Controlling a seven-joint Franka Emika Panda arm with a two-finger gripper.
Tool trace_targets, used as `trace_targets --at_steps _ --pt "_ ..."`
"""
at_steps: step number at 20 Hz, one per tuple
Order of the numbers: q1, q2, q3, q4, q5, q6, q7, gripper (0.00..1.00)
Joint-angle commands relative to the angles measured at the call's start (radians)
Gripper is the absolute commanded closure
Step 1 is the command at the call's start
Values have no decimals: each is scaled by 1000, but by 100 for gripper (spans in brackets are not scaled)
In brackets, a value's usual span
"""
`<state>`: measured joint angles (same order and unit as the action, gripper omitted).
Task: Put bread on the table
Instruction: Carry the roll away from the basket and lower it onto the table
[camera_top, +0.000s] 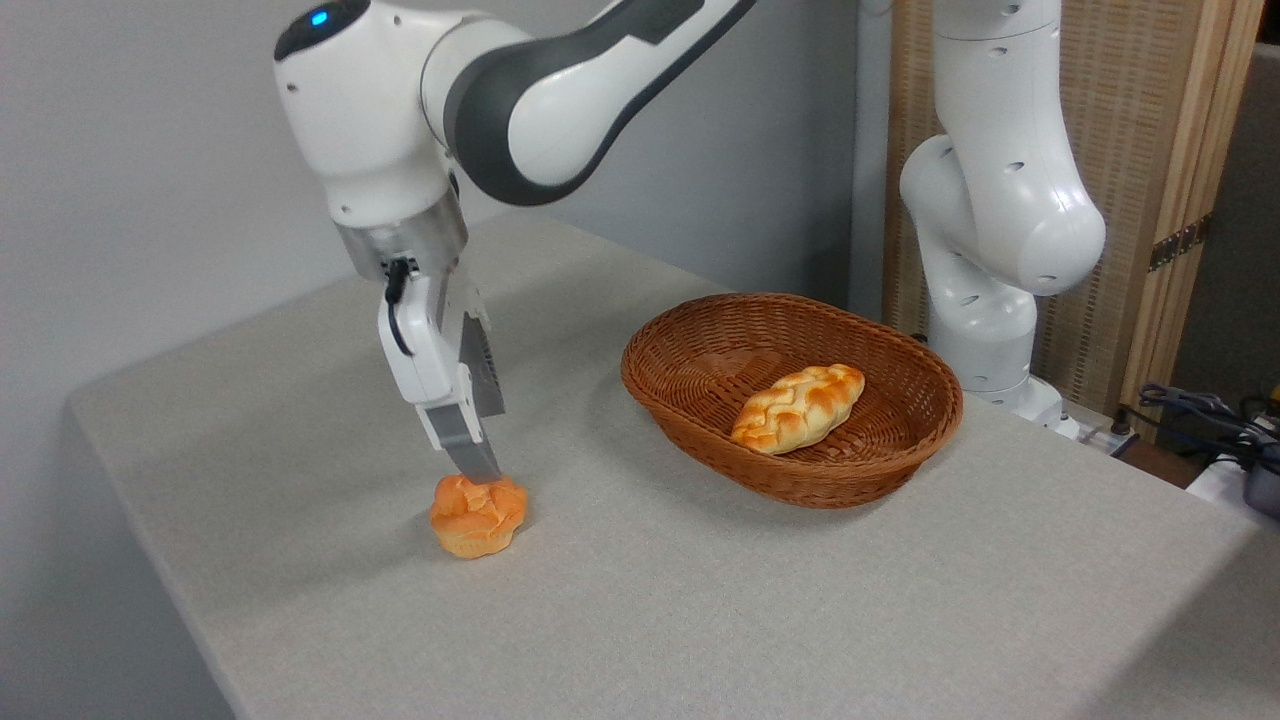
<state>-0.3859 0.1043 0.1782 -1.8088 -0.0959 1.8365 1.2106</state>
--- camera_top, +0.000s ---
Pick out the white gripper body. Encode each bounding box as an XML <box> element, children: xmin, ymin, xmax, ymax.
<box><xmin>377</xmin><ymin>268</ymin><xmax>492</xmax><ymax>407</ymax></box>

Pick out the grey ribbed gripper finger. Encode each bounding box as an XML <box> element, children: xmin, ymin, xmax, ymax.
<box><xmin>415</xmin><ymin>394</ymin><xmax>502</xmax><ymax>484</ymax></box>
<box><xmin>459</xmin><ymin>308</ymin><xmax>507</xmax><ymax>420</ymax></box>

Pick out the round orange bread roll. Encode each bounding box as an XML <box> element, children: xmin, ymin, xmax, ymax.
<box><xmin>429</xmin><ymin>474</ymin><xmax>529</xmax><ymax>560</ymax></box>

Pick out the braided golden bread loaf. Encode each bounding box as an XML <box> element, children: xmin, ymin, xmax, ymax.
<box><xmin>730</xmin><ymin>363</ymin><xmax>867</xmax><ymax>457</ymax></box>

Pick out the brown wicker basket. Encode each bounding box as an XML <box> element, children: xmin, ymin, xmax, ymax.
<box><xmin>620</xmin><ymin>292</ymin><xmax>965</xmax><ymax>511</ymax></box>

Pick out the metal screen hinge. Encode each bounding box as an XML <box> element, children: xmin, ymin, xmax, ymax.
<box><xmin>1148</xmin><ymin>214</ymin><xmax>1214</xmax><ymax>273</ymax></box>

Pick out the wooden folding screen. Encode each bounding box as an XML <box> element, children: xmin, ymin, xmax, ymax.
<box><xmin>882</xmin><ymin>0</ymin><xmax>1267</xmax><ymax>441</ymax></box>

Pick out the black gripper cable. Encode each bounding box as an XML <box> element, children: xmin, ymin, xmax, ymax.
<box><xmin>385</xmin><ymin>257</ymin><xmax>417</xmax><ymax>359</ymax></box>

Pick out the grey cable bundle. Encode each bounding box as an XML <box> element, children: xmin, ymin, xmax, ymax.
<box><xmin>1125</xmin><ymin>383</ymin><xmax>1280</xmax><ymax>473</ymax></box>

